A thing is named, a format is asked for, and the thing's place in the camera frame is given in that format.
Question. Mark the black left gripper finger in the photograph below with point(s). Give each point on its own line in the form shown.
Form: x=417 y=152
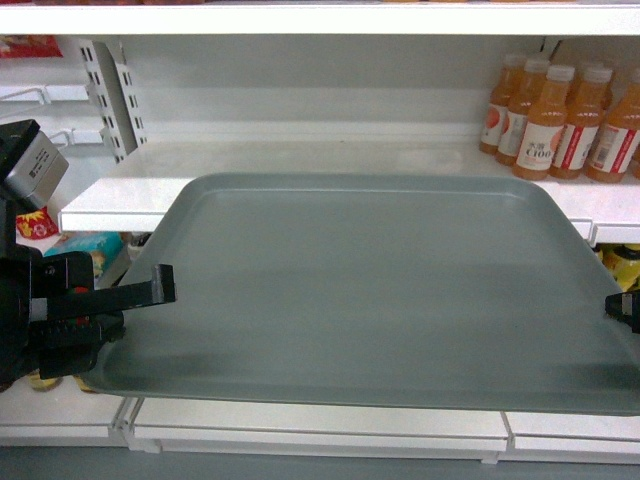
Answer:
x=71 y=347
x=160 y=289

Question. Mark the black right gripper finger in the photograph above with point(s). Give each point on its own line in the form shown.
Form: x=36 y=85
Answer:
x=624 y=307

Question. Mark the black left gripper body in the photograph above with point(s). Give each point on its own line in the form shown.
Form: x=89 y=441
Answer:
x=23 y=277

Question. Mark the grey rectangular serving tray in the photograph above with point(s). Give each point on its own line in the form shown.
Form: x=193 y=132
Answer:
x=389 y=291

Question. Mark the red snack packet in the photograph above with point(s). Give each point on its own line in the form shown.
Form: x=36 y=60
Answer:
x=37 y=225

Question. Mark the white middle shelf board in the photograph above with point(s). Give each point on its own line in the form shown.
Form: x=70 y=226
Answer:
x=135 y=195

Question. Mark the white shelf board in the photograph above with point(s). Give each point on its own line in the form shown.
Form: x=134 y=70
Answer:
x=575 y=18
x=135 y=195

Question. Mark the orange juice bottle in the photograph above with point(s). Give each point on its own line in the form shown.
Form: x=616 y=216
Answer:
x=585 y=114
x=619 y=138
x=528 y=92
x=510 y=76

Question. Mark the orange juice bottle C100 label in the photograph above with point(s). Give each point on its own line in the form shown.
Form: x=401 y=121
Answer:
x=545 y=123

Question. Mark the white slotted shelf upright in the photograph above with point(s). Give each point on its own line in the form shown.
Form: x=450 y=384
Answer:
x=112 y=88

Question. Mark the white upper shelf board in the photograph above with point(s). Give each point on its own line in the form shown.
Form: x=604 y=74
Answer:
x=575 y=18

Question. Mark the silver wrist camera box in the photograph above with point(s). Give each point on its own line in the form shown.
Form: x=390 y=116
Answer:
x=31 y=165

